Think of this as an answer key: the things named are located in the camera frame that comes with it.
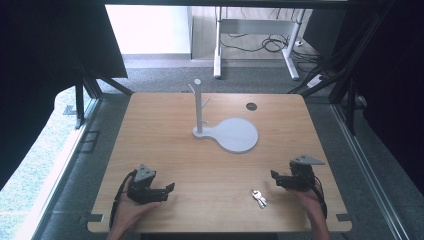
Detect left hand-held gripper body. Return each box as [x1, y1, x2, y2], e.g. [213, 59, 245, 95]
[126, 163, 169, 205]

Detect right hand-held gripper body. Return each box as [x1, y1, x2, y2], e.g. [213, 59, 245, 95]
[275, 154, 326, 193]

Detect silver key bunch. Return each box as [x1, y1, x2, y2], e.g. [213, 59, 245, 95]
[251, 188, 269, 210]

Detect grey key stand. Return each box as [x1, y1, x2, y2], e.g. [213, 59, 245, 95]
[187, 78, 260, 155]

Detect person's right hand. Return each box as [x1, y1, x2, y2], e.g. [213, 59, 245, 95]
[292, 182, 330, 226]

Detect person's left hand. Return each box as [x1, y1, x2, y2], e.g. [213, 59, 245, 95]
[112, 186, 162, 236]

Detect white power strip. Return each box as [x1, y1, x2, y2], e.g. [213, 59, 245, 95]
[305, 73, 327, 89]

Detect black curtain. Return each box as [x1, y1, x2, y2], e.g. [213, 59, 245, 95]
[302, 0, 424, 198]
[0, 0, 129, 192]

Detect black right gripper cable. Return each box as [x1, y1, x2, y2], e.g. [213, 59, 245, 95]
[312, 175, 329, 220]

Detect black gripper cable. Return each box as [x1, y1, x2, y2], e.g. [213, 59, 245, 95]
[312, 175, 329, 220]
[108, 169, 138, 232]

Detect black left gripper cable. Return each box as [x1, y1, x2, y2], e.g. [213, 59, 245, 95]
[108, 169, 138, 232]

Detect black metal frame stand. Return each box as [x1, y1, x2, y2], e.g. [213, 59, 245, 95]
[61, 75, 135, 130]
[287, 0, 398, 136]

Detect black floor cables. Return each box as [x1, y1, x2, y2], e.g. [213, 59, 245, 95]
[219, 8, 322, 72]

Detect white desk frame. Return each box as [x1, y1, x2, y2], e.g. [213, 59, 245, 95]
[212, 5, 307, 81]

